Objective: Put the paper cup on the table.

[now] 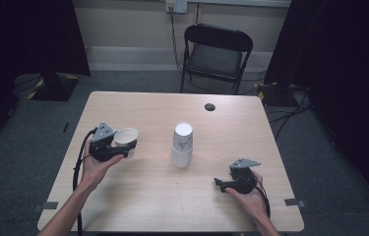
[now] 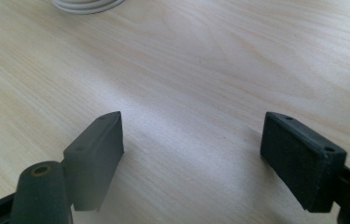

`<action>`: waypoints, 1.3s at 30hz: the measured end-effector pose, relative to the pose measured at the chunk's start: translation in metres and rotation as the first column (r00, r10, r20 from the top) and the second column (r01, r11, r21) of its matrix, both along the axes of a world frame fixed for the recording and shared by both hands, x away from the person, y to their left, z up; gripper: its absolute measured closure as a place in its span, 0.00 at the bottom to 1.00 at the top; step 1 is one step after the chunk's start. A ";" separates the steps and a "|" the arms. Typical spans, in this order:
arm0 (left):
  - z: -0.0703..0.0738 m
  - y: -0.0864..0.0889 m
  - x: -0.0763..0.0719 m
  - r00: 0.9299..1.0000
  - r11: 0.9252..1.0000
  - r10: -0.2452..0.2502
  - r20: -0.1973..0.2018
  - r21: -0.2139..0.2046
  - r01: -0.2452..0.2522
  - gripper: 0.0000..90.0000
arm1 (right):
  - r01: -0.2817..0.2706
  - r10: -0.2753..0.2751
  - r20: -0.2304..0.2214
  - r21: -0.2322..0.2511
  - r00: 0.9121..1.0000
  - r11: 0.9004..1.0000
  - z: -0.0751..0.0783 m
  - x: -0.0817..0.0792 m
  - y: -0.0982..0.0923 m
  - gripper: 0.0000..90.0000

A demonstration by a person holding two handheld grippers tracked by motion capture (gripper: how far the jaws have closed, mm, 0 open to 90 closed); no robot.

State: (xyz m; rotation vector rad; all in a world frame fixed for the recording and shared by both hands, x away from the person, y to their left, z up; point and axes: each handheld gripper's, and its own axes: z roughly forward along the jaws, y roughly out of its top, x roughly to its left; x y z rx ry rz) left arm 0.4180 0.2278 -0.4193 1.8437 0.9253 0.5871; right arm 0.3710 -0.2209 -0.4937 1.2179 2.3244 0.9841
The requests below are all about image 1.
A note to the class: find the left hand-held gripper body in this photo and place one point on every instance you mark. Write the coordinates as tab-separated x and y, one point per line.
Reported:
101	147

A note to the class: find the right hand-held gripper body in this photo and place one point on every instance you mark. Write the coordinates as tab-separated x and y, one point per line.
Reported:
244	180

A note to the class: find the person's right hand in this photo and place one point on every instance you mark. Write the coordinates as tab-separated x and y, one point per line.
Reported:
254	201

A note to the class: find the person's left hand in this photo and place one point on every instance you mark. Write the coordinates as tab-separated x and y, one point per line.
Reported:
93	172

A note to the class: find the grey tape strip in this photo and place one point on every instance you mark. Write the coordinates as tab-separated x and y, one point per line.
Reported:
294	202
49	206

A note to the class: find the black round table grommet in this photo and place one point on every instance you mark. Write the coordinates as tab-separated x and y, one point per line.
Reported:
210	107

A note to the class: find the black folding chair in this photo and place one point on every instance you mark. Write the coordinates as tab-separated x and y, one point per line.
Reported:
216	55

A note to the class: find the black curtain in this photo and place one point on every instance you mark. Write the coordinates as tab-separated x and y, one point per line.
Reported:
346	65
24	36

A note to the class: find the black stand base plate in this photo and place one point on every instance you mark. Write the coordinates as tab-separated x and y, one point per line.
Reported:
275	95
54	88

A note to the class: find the white wall socket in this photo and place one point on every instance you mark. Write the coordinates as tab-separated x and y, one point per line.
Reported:
176	6

